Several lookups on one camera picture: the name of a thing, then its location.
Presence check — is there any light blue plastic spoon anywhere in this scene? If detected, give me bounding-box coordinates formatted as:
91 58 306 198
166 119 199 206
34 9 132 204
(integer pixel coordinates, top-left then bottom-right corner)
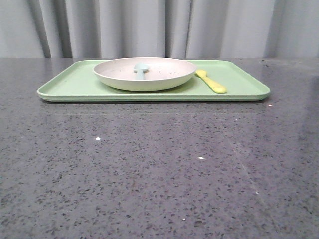
134 63 149 80

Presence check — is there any white round plate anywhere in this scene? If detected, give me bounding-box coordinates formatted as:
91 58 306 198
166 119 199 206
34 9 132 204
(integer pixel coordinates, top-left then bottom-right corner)
94 57 197 92

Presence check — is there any grey pleated curtain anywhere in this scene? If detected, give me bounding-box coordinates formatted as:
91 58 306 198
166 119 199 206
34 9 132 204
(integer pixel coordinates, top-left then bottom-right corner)
0 0 319 59

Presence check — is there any light green plastic tray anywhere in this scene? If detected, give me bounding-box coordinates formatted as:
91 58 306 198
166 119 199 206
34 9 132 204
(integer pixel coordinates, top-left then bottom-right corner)
37 60 271 102

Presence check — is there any yellow plastic fork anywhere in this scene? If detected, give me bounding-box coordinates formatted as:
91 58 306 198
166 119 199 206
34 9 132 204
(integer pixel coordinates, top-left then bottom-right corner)
195 69 227 94

